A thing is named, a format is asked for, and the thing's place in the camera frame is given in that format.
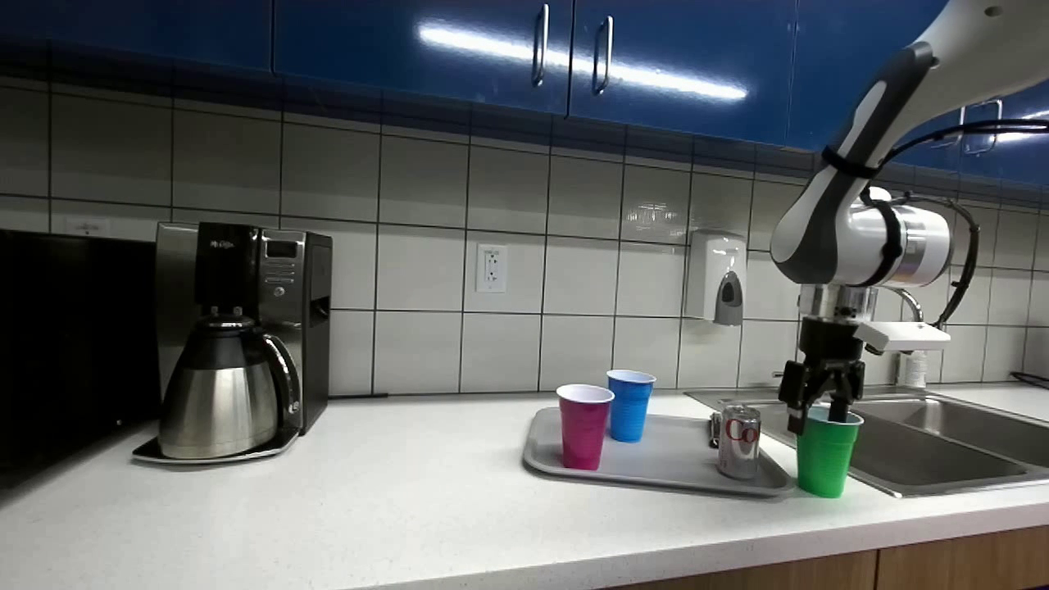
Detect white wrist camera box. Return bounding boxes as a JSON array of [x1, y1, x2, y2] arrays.
[[855, 323, 951, 353]]

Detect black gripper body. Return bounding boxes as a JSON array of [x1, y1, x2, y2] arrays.
[[779, 317, 864, 413]]

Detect green plastic cup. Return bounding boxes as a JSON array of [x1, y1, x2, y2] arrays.
[[796, 403, 862, 500]]

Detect steel coffee carafe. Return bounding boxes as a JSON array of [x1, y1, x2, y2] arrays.
[[158, 323, 297, 464]]

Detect white wall soap dispenser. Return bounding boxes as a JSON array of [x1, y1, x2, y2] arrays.
[[684, 233, 748, 324]]

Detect white wall power outlet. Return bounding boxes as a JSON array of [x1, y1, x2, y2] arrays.
[[475, 244, 507, 291]]

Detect stainless steel double sink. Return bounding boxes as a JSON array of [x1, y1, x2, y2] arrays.
[[699, 387, 1049, 501]]

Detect silver soda can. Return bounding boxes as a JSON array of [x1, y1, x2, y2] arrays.
[[707, 403, 761, 479]]

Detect purple plastic cup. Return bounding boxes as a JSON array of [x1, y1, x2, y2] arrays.
[[556, 383, 611, 472]]

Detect stainless steel coffee maker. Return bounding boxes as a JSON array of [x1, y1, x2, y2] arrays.
[[134, 223, 330, 469]]

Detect blue plastic cup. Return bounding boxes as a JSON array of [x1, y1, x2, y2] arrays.
[[607, 372, 655, 442]]

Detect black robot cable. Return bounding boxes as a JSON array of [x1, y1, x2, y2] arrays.
[[862, 116, 1049, 333]]

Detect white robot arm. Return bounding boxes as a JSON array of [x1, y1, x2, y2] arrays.
[[769, 0, 1049, 432]]

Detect black microwave oven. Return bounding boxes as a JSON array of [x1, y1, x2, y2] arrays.
[[0, 230, 161, 486]]

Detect grey plastic tray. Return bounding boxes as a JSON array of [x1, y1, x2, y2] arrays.
[[522, 410, 790, 500]]

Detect blue upper cabinets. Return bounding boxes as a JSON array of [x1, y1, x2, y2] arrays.
[[0, 0, 1049, 183]]

